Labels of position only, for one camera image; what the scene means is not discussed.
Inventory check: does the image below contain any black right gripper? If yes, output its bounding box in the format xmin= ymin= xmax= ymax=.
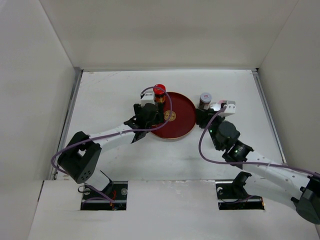
xmin=195 ymin=108 xmax=227 ymax=151

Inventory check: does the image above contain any white-lid dark sauce jar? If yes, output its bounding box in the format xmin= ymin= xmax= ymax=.
xmin=198 ymin=92 xmax=212 ymax=110

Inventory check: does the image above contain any red-lid chili sauce jar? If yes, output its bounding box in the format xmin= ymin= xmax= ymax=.
xmin=153 ymin=84 xmax=166 ymax=104

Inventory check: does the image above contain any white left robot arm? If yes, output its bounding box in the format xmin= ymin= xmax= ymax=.
xmin=57 ymin=103 xmax=165 ymax=200

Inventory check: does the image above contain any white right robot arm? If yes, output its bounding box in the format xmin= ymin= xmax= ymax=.
xmin=195 ymin=105 xmax=320 ymax=225

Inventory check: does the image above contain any round red lacquer tray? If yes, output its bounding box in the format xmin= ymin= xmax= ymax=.
xmin=152 ymin=92 xmax=196 ymax=140

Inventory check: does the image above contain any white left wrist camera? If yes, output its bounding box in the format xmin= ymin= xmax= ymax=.
xmin=140 ymin=91 xmax=155 ymax=107

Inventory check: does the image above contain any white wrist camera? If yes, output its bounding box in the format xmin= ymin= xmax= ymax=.
xmin=219 ymin=100 xmax=236 ymax=117
xmin=140 ymin=91 xmax=155 ymax=107

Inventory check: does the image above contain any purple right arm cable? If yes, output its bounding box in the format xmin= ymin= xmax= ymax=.
xmin=198 ymin=106 xmax=320 ymax=177

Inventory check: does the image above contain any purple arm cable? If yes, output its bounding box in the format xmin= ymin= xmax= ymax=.
xmin=51 ymin=86 xmax=175 ymax=210
xmin=198 ymin=106 xmax=320 ymax=177

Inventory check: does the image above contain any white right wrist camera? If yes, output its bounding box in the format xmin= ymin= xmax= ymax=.
xmin=219 ymin=100 xmax=236 ymax=117

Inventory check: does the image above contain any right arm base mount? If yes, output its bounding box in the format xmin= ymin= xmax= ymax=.
xmin=215 ymin=171 xmax=265 ymax=211

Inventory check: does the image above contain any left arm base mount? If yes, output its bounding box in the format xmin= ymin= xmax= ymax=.
xmin=78 ymin=170 xmax=129 ymax=211

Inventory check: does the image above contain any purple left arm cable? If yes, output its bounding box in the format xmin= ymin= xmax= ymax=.
xmin=51 ymin=86 xmax=175 ymax=210

